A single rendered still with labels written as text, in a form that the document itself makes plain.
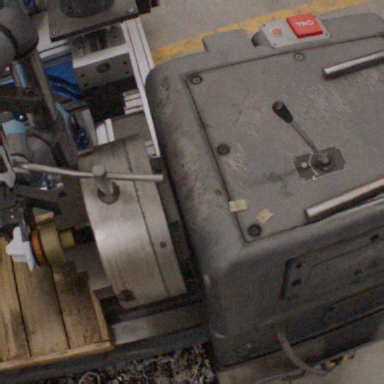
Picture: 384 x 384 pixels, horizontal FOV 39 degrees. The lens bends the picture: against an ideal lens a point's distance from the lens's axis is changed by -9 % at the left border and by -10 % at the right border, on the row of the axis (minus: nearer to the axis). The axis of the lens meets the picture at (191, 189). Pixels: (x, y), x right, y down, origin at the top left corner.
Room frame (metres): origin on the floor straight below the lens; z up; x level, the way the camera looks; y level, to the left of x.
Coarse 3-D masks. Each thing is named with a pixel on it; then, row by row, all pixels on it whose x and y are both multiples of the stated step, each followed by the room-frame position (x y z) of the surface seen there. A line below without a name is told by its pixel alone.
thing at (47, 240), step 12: (48, 228) 0.52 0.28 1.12; (72, 228) 0.53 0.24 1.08; (36, 240) 0.50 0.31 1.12; (48, 240) 0.49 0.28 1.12; (60, 240) 0.49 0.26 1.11; (72, 240) 0.49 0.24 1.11; (36, 252) 0.48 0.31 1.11; (48, 252) 0.47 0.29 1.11; (60, 252) 0.47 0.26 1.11; (48, 264) 0.47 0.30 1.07; (60, 264) 0.47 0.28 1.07
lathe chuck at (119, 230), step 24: (120, 144) 0.61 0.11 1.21; (120, 168) 0.55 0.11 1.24; (96, 192) 0.51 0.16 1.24; (120, 192) 0.50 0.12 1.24; (96, 216) 0.47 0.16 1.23; (120, 216) 0.46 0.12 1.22; (96, 240) 0.43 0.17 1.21; (120, 240) 0.43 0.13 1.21; (144, 240) 0.43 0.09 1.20; (120, 264) 0.40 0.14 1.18; (144, 264) 0.40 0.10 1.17; (120, 288) 0.37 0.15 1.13; (144, 288) 0.37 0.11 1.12
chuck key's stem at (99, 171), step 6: (96, 168) 0.50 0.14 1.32; (102, 168) 0.50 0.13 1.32; (96, 174) 0.49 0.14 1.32; (102, 174) 0.49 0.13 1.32; (96, 180) 0.49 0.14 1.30; (102, 180) 0.49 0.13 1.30; (108, 180) 0.50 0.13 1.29; (102, 186) 0.49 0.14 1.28; (108, 186) 0.49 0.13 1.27; (108, 192) 0.50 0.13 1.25
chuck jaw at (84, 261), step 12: (72, 252) 0.47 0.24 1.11; (84, 252) 0.46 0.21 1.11; (96, 252) 0.46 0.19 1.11; (72, 264) 0.45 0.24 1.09; (84, 264) 0.44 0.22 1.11; (96, 264) 0.44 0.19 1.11; (84, 276) 0.42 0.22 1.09; (96, 276) 0.41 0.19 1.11; (96, 288) 0.38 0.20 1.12; (108, 288) 0.39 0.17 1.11; (120, 300) 0.37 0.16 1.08
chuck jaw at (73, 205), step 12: (84, 156) 0.61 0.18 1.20; (72, 168) 0.60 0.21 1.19; (72, 180) 0.57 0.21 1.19; (60, 192) 0.58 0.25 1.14; (72, 192) 0.56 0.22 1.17; (60, 204) 0.55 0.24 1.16; (72, 204) 0.54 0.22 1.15; (84, 204) 0.54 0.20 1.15; (60, 216) 0.53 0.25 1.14; (72, 216) 0.53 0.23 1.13; (84, 216) 0.53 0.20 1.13; (60, 228) 0.52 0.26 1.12
